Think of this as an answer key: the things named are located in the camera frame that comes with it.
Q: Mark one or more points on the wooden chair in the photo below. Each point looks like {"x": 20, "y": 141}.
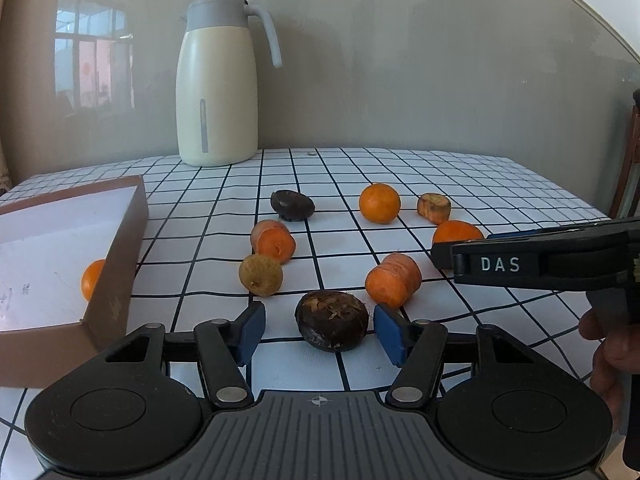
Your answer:
{"x": 631, "y": 160}

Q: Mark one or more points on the brown cardboard box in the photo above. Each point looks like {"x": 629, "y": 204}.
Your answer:
{"x": 45, "y": 260}

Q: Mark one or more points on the dark water chestnut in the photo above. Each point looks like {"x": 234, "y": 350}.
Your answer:
{"x": 292, "y": 205}
{"x": 331, "y": 321}

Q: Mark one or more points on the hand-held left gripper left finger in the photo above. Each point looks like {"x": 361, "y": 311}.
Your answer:
{"x": 252, "y": 332}

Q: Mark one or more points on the small orange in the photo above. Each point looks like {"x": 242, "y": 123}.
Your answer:
{"x": 457, "y": 234}
{"x": 92, "y": 280}
{"x": 380, "y": 203}

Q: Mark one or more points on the person's right hand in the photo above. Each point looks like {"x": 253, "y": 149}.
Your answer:
{"x": 607, "y": 375}

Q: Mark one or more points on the white black checked tablecloth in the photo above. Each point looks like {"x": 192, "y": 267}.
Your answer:
{"x": 210, "y": 210}

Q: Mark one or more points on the carrot end piece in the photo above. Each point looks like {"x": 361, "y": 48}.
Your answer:
{"x": 434, "y": 207}

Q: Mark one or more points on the orange carrot piece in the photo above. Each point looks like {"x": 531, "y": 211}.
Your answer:
{"x": 272, "y": 241}
{"x": 393, "y": 280}

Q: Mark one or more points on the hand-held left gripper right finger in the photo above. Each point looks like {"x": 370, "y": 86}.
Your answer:
{"x": 390, "y": 332}

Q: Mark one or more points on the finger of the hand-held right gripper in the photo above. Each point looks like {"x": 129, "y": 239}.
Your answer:
{"x": 507, "y": 234}
{"x": 442, "y": 255}

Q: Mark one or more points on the cream thermos jug grey lid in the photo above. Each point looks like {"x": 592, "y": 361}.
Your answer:
{"x": 215, "y": 85}

